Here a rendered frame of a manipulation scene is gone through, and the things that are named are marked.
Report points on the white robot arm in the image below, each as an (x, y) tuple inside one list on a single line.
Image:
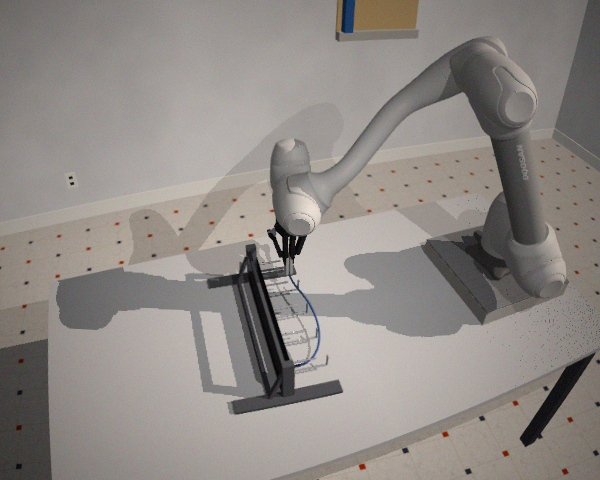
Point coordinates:
[(501, 94)]

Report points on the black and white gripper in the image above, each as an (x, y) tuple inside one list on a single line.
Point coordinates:
[(288, 258)]

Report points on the dark grey rack with cable rings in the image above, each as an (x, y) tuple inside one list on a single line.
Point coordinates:
[(284, 373)]

